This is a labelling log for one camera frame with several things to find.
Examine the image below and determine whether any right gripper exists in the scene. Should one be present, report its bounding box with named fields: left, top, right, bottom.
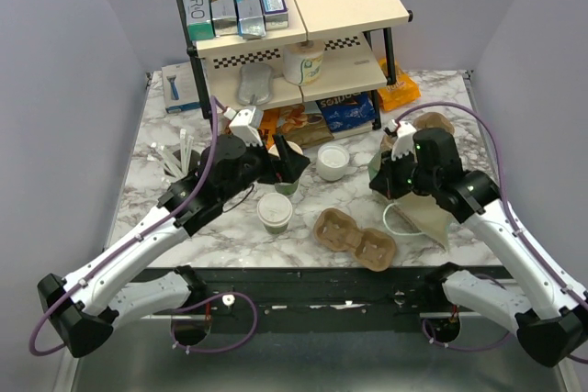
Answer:
left=369, top=145, right=439, bottom=199

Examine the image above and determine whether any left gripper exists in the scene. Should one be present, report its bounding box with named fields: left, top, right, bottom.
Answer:
left=219, top=135, right=310, bottom=205

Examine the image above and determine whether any stack of green paper cups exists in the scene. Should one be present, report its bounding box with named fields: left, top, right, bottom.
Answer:
left=266, top=142, right=304, bottom=196

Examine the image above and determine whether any single green paper cup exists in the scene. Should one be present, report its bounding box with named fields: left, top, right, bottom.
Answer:
left=256, top=193, right=293, bottom=234

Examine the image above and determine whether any green Fresh paper bag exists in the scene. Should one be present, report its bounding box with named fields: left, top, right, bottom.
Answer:
left=367, top=148, right=456, bottom=252

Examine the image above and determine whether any single cardboard cup carrier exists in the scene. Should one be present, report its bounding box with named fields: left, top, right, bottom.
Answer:
left=313, top=208, right=397, bottom=272

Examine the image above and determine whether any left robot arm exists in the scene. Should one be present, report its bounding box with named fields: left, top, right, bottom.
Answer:
left=37, top=135, right=310, bottom=358

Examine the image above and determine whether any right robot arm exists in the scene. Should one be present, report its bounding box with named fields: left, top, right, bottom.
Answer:
left=369, top=122, right=587, bottom=367

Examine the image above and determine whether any stack of white plastic lids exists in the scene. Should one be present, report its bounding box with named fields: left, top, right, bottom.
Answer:
left=316, top=144, right=350, bottom=182

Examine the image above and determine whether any brown chips bag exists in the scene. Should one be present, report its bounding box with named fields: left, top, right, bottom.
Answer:
left=277, top=102, right=334, bottom=149

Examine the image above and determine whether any blue Doritos bag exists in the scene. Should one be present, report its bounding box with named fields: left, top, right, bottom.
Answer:
left=317, top=92, right=376, bottom=133

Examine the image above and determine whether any orange yellow snack bag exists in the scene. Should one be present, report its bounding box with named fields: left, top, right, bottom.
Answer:
left=377, top=62, right=421, bottom=112

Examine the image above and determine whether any white patterned paper cup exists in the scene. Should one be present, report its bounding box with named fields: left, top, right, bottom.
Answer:
left=282, top=40, right=325, bottom=86

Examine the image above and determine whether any grey straw holder cup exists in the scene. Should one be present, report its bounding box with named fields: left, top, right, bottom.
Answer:
left=147, top=128, right=200, bottom=180

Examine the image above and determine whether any blue razor package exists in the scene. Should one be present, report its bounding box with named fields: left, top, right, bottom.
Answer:
left=162, top=62, right=200, bottom=114

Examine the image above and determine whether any silver blue RiO box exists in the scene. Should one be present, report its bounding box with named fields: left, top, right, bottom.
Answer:
left=235, top=0, right=266, bottom=39

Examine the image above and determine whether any beige three-tier shelf rack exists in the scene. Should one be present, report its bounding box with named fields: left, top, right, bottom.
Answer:
left=186, top=0, right=413, bottom=119

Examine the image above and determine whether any teal RiO box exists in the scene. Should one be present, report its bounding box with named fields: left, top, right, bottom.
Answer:
left=184, top=0, right=215, bottom=41

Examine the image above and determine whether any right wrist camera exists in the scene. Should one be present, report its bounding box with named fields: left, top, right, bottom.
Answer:
left=384, top=119, right=417, bottom=161

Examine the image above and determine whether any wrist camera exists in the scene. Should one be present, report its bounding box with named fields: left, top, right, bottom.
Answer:
left=384, top=119, right=417, bottom=161
left=224, top=106, right=264, bottom=146

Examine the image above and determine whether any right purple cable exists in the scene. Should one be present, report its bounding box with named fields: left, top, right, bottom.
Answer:
left=390, top=102, right=588, bottom=359

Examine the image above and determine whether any purple cable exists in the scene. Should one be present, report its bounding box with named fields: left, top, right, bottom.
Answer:
left=390, top=102, right=588, bottom=359
left=28, top=95, right=259, bottom=357

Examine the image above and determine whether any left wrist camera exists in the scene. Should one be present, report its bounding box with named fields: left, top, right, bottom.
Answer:
left=224, top=106, right=264, bottom=146

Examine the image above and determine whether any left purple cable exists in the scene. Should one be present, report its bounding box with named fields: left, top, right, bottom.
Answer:
left=28, top=95, right=259, bottom=357

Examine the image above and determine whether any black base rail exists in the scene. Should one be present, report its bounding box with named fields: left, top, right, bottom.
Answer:
left=94, top=263, right=511, bottom=336

